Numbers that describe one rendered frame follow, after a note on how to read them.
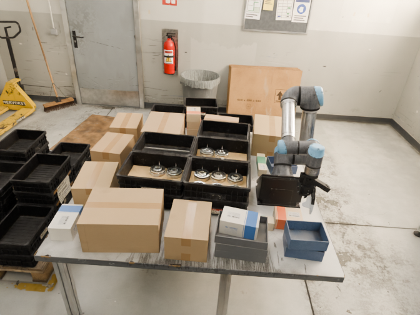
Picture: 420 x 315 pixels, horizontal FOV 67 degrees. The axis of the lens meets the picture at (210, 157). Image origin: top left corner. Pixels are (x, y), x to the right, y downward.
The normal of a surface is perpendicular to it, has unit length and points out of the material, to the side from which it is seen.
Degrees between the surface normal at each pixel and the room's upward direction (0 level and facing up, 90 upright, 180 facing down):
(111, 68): 90
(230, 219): 0
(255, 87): 80
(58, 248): 0
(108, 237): 90
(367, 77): 90
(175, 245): 90
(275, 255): 0
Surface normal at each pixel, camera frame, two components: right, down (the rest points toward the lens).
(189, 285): 0.05, -0.85
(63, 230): 0.00, 0.52
